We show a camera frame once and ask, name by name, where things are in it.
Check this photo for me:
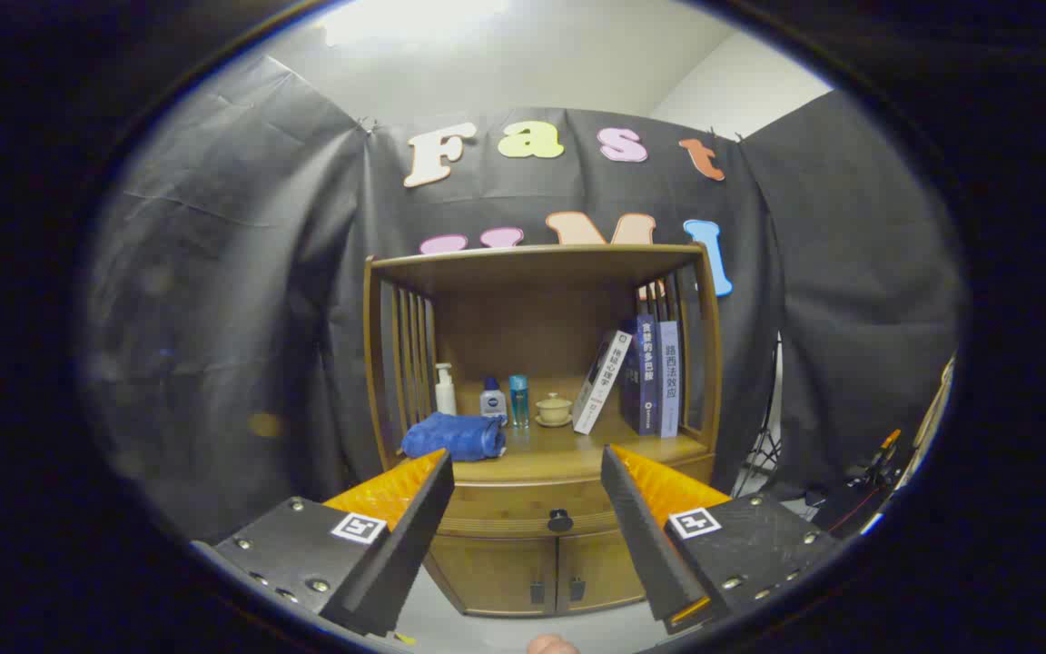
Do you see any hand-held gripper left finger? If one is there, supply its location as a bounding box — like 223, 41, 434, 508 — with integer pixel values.
192, 447, 456, 639

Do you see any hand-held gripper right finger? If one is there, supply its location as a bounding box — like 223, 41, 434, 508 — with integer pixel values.
600, 443, 842, 635

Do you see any wooden drawer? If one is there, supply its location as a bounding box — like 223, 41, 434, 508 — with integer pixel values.
435, 451, 716, 539

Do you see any wooden cabinet door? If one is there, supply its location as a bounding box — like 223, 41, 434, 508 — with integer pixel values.
557, 529, 647, 612
426, 532, 560, 618

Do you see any wooden countertop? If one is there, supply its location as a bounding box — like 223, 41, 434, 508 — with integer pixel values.
391, 400, 710, 484

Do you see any wooden cabinet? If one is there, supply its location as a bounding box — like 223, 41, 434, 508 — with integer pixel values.
362, 243, 724, 619

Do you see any folded blue towel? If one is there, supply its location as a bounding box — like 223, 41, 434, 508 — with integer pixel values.
400, 412, 508, 462

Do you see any black tripod stand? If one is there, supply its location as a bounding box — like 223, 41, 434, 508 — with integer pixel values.
732, 336, 787, 496

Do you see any beige lidded teacup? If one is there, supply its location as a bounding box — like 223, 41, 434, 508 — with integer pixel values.
535, 392, 574, 428

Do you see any white book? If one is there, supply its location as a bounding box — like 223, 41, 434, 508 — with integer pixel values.
572, 329, 633, 435

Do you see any light purple book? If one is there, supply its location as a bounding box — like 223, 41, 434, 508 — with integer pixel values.
656, 320, 682, 439

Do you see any dark blue book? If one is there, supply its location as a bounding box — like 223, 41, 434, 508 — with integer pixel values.
621, 314, 662, 435

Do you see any white bottle with blue cap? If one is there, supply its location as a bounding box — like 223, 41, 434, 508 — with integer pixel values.
479, 376, 508, 424

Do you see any black device with orange part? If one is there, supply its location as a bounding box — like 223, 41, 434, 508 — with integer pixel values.
836, 429, 905, 537

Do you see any black backdrop cloth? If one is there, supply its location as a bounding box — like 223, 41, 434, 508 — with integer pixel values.
83, 54, 969, 546

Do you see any beige cloth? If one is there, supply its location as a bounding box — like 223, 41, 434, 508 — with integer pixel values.
904, 354, 956, 491

